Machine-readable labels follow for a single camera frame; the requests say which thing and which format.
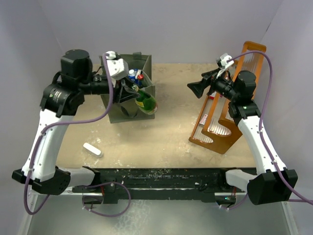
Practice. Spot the green canvas bag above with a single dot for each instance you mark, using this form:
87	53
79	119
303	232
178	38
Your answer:
128	110

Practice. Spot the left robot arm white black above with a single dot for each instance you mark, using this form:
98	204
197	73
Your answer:
59	105

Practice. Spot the blue juice carton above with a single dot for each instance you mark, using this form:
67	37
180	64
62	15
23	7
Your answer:
133	75

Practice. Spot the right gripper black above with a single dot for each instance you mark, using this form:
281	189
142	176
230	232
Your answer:
198	87

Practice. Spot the cola glass bottle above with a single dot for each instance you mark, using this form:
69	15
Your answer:
142	81

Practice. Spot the orange wooden rack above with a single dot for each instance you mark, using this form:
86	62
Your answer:
220	132

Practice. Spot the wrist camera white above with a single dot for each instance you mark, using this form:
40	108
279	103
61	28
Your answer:
117	66
224	62

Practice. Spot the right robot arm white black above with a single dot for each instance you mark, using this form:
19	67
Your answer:
273	181

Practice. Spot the white red label card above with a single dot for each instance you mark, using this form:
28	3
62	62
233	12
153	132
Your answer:
203	119

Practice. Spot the green glass bottle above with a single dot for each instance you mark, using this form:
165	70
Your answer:
145	101

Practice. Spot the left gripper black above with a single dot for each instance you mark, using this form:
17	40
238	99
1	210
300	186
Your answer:
123	90

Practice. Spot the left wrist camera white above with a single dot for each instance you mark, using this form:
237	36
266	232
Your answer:
117	66

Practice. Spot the white flat bar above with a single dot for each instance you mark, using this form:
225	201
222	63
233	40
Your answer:
93	150

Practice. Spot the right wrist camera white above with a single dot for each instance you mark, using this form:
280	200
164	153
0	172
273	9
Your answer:
224	62

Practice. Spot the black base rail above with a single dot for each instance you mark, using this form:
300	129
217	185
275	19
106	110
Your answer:
207	185

